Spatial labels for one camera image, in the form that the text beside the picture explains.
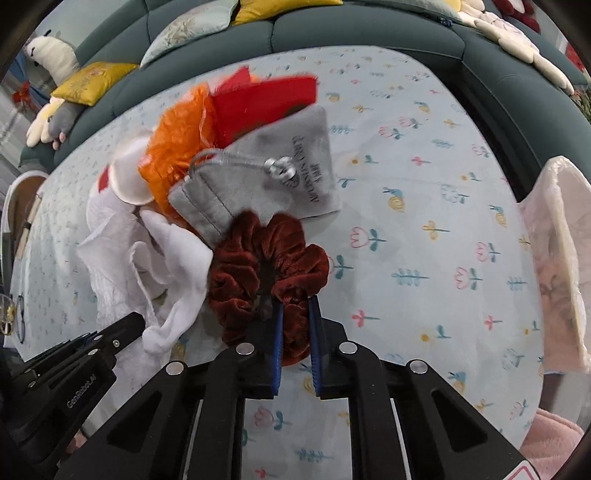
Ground white cloth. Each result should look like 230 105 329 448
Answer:
131 209 215 356

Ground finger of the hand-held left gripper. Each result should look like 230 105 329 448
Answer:
18 312 145 385

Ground brown velvet scrunchie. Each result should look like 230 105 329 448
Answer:
206 211 331 367

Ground pink blanket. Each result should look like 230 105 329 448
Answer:
519 408 587 480

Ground eyeglasses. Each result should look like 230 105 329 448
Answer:
0 290 29 345

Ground white flower cushion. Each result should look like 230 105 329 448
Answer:
472 9 576 96
436 0 485 26

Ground red and white paper cup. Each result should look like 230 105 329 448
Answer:
90 131 156 206

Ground pale green cushion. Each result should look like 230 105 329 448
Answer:
139 0 242 70

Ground grey and white plush toy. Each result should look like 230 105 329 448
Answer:
25 96 78 151

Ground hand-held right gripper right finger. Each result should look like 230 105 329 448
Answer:
308 296 542 480

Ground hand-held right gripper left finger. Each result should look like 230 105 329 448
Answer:
55 296 284 480

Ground red fabric pouch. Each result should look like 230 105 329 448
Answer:
203 65 320 149

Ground dark green sofa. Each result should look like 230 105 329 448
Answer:
18 0 591 204

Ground pink cloth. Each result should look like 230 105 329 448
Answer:
517 156 591 376

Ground yellow cushion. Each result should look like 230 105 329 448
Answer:
231 0 345 27
51 61 140 108

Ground white textured paper towel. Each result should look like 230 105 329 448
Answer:
76 185 155 326

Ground grey drawstring pouch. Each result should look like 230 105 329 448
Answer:
167 106 341 247

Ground floral printed bed sheet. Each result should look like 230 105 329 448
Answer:
9 46 546 480

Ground red plush toy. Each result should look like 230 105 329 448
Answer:
492 0 542 34

